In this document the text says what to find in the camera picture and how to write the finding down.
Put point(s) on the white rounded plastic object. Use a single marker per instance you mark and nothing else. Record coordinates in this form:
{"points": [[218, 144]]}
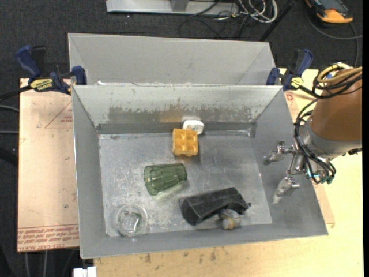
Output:
{"points": [[192, 125]]}

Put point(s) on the green glass cup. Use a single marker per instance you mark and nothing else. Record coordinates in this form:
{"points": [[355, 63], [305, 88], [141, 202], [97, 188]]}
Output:
{"points": [[165, 178]]}

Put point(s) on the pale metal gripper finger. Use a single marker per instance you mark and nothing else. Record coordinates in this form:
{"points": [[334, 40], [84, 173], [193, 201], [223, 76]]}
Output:
{"points": [[285, 187], [277, 152]]}

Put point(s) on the black cylinder on white bracket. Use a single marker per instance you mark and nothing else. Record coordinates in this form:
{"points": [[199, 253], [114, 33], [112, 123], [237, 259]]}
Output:
{"points": [[354, 151]]}

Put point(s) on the black flat block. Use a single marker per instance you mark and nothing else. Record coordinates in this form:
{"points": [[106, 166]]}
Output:
{"points": [[210, 205]]}

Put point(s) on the small grey-brown toy animal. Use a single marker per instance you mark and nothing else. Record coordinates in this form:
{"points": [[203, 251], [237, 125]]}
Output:
{"points": [[229, 220]]}

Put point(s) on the grey metal bin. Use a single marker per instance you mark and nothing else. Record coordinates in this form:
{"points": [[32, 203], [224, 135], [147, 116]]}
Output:
{"points": [[173, 108]]}

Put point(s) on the yellow waffle-shaped block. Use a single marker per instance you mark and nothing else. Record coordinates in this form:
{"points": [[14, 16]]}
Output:
{"points": [[185, 142]]}

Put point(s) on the clear glass bowl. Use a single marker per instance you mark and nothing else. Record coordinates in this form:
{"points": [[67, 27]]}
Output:
{"points": [[132, 220]]}

